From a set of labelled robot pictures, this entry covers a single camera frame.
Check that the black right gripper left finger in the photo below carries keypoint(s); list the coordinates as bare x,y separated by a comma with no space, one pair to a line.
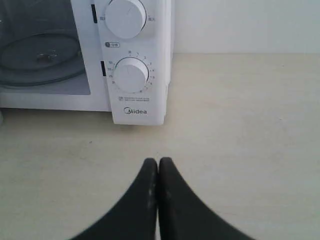
134,216

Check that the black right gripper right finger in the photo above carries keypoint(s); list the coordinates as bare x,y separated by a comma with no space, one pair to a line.
181,213

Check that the white Midea microwave oven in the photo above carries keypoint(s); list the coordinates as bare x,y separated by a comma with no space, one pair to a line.
88,55

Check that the white lower timer knob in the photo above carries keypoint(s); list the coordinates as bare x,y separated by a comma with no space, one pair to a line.
131,75

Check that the glass turntable plate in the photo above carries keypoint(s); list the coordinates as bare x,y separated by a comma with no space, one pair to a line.
40,59

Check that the white upper power knob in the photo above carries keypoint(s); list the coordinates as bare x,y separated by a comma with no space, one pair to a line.
125,18

